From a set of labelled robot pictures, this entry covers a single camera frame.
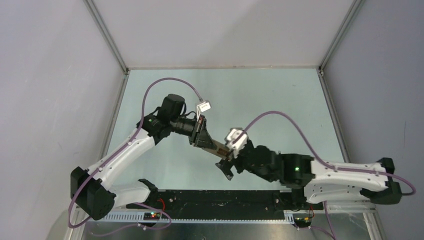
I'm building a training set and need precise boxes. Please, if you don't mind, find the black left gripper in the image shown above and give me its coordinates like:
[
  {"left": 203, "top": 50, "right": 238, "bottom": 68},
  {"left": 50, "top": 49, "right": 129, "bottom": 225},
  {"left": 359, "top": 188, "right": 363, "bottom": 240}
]
[{"left": 170, "top": 114, "right": 217, "bottom": 151}]

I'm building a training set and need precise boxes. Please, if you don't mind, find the beige remote control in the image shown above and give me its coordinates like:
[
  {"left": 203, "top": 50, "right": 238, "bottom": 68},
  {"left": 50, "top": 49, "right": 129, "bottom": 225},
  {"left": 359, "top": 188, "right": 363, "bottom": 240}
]
[{"left": 202, "top": 139, "right": 231, "bottom": 159}]

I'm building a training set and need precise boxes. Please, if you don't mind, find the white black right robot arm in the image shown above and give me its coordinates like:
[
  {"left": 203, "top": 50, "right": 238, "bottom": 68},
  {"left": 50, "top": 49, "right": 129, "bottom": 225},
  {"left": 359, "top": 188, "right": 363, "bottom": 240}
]
[{"left": 216, "top": 140, "right": 402, "bottom": 209}]

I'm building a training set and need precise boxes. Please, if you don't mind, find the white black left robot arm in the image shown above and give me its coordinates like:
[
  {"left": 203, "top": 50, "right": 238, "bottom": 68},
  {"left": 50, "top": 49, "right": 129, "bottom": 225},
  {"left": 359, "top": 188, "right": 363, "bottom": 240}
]
[{"left": 70, "top": 94, "right": 217, "bottom": 221}]

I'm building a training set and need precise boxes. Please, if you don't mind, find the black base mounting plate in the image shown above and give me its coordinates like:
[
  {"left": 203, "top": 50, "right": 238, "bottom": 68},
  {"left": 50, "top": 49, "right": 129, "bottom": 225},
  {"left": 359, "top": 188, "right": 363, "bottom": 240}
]
[{"left": 142, "top": 190, "right": 324, "bottom": 220}]

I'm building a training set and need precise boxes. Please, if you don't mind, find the left controller board with LEDs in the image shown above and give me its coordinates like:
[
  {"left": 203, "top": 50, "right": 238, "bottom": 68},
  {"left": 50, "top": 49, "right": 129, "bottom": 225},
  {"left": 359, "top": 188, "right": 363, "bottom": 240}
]
[{"left": 143, "top": 211, "right": 162, "bottom": 221}]

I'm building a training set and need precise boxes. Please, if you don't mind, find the controller board with leds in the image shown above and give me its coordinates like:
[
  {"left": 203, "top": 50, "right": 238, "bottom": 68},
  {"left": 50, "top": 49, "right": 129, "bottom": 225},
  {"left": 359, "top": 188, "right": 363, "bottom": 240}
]
[
  {"left": 293, "top": 217, "right": 312, "bottom": 229},
  {"left": 143, "top": 211, "right": 162, "bottom": 221}
]

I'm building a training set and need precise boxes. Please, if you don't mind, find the right controller board with LEDs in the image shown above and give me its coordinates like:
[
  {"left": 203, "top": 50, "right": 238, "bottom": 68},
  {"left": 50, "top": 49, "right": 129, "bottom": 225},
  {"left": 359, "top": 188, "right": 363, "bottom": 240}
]
[{"left": 293, "top": 217, "right": 312, "bottom": 229}]

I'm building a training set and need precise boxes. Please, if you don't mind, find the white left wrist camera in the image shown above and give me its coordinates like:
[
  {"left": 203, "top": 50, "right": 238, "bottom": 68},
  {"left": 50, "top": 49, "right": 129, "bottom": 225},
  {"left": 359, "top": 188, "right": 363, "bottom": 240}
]
[{"left": 196, "top": 100, "right": 212, "bottom": 121}]

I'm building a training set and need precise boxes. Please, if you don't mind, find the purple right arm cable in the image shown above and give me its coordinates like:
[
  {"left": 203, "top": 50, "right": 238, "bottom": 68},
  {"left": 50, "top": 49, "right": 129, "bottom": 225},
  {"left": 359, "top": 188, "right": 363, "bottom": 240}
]
[{"left": 233, "top": 110, "right": 417, "bottom": 240}]

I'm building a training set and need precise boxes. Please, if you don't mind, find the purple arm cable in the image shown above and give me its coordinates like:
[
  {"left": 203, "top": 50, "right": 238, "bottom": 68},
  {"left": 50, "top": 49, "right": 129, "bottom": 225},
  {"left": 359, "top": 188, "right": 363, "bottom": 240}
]
[
  {"left": 233, "top": 110, "right": 417, "bottom": 240},
  {"left": 67, "top": 77, "right": 205, "bottom": 238}
]

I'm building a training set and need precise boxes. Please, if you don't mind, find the grey slotted cable duct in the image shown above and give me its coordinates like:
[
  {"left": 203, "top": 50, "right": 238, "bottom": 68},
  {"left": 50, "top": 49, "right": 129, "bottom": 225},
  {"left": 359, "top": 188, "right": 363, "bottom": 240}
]
[{"left": 97, "top": 211, "right": 294, "bottom": 224}]

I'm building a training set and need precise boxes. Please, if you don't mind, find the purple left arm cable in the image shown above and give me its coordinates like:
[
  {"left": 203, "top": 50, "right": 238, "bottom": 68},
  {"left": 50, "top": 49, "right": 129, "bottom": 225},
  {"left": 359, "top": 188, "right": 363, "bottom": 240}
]
[{"left": 67, "top": 77, "right": 205, "bottom": 238}]

